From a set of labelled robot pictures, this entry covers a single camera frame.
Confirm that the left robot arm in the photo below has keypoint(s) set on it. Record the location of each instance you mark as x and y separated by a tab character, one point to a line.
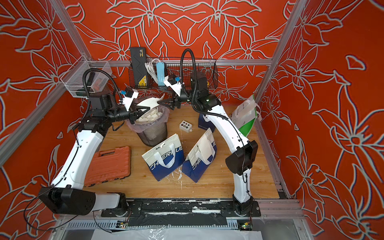
66	195

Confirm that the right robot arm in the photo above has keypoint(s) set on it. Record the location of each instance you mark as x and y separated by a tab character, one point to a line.
243	151

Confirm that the black wire wall basket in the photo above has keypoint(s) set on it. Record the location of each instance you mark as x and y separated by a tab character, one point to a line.
208	67

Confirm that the pink trash bag liner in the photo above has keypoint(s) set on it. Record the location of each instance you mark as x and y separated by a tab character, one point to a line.
162	115

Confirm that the white paper receipt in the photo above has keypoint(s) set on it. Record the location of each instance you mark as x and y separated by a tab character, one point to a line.
151	102

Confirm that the clear plastic wall bin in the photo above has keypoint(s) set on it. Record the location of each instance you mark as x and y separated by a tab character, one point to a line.
96	82

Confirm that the black power adapter box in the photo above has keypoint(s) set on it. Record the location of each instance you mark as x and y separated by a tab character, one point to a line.
138	59

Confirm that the orange plastic tool case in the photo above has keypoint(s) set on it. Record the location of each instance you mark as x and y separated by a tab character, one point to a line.
108	166

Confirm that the black mesh trash bin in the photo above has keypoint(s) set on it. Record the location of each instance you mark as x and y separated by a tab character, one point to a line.
154	136

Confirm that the green and white tote bag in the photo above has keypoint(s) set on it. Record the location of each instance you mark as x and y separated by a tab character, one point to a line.
245	115

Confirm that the white button box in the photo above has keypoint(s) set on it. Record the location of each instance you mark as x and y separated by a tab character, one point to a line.
186	126

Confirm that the light blue tag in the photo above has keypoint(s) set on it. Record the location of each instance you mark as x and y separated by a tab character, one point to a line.
161	73

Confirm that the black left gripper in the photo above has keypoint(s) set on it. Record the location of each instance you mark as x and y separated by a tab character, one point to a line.
134	114

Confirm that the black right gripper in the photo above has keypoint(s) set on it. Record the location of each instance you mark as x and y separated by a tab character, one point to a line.
178	99

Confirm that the small navy paper bag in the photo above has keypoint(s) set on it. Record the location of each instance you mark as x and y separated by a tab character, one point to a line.
205	124

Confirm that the white and navy bag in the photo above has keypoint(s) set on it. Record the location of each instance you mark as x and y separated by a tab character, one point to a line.
200	156
165	157

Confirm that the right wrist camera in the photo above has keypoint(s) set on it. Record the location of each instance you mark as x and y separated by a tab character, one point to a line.
174	83

